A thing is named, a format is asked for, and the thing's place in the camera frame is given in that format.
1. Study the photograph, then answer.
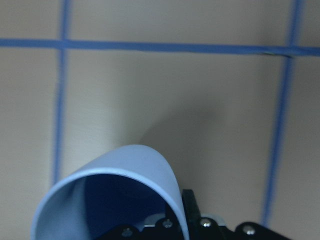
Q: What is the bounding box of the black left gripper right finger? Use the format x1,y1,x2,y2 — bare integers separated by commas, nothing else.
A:
182,189,288,240

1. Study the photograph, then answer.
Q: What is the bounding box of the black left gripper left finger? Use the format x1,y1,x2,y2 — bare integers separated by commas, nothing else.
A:
98,212,173,240

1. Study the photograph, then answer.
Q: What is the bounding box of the blue cup carried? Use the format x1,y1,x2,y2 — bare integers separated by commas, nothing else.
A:
30,144,189,240

